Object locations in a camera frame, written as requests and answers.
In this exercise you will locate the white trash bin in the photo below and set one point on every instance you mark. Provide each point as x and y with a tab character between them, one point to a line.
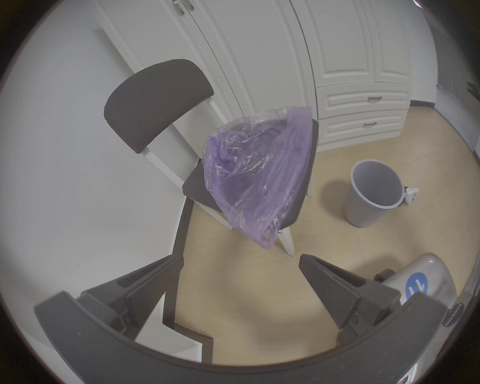
356	210

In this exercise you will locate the white wardrobe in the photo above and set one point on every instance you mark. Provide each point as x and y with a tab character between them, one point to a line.
262	56

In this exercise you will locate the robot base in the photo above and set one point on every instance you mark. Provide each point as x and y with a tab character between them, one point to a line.
431	273

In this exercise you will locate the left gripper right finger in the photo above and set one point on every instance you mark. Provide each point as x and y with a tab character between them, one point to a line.
337	296

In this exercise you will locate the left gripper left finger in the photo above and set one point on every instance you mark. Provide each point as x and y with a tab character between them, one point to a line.
142	296

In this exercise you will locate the purple plastic bag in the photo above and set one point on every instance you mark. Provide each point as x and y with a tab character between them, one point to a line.
258	168

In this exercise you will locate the dark grey white chair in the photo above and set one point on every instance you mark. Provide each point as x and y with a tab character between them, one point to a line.
153	101

